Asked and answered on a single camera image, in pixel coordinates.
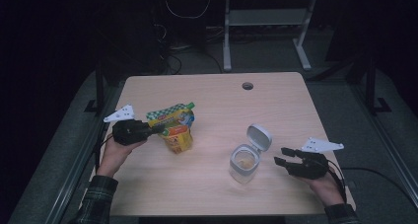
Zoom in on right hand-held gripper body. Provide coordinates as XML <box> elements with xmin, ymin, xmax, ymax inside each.
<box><xmin>289</xmin><ymin>137</ymin><xmax>345</xmax><ymax>181</ymax></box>

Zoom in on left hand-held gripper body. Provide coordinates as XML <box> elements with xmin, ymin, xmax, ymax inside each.
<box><xmin>103</xmin><ymin>104</ymin><xmax>156</xmax><ymax>147</ymax></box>

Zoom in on yellow spouted seasoning pouch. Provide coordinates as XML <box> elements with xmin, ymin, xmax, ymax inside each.
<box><xmin>145</xmin><ymin>102</ymin><xmax>196</xmax><ymax>155</ymax></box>

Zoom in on clear seasoning jar white lid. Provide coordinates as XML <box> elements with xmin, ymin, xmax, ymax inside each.
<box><xmin>229</xmin><ymin>123</ymin><xmax>273</xmax><ymax>185</ymax></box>

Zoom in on person's left hand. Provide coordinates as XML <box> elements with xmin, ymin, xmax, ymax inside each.
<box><xmin>97</xmin><ymin>134</ymin><xmax>146</xmax><ymax>180</ymax></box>

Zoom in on black metal stand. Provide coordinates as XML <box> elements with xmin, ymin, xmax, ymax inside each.
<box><xmin>84</xmin><ymin>61</ymin><xmax>106</xmax><ymax>115</ymax></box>
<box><xmin>364</xmin><ymin>55</ymin><xmax>392</xmax><ymax>115</ymax></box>

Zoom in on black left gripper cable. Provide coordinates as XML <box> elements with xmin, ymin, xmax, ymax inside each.
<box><xmin>94</xmin><ymin>134</ymin><xmax>114</xmax><ymax>173</ymax></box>

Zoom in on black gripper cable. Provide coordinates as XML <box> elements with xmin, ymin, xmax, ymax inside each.
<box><xmin>327</xmin><ymin>159</ymin><xmax>418</xmax><ymax>203</ymax></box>
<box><xmin>94</xmin><ymin>134</ymin><xmax>114</xmax><ymax>173</ymax></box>

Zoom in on black floor cables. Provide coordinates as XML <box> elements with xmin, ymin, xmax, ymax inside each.
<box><xmin>154</xmin><ymin>22</ymin><xmax>225</xmax><ymax>76</ymax></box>

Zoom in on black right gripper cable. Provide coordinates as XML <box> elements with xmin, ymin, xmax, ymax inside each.
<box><xmin>327</xmin><ymin>159</ymin><xmax>418</xmax><ymax>203</ymax></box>

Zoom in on aluminium floor rail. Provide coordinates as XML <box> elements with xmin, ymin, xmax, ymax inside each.
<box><xmin>348</xmin><ymin>82</ymin><xmax>418</xmax><ymax>206</ymax></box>
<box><xmin>41</xmin><ymin>85</ymin><xmax>116</xmax><ymax>224</ymax></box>

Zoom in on white hanging cable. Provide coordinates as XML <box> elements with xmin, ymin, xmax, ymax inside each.
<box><xmin>165</xmin><ymin>0</ymin><xmax>212</xmax><ymax>21</ymax></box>

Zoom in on white metal desk frame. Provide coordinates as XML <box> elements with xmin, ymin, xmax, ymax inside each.
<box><xmin>222</xmin><ymin>0</ymin><xmax>318</xmax><ymax>73</ymax></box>

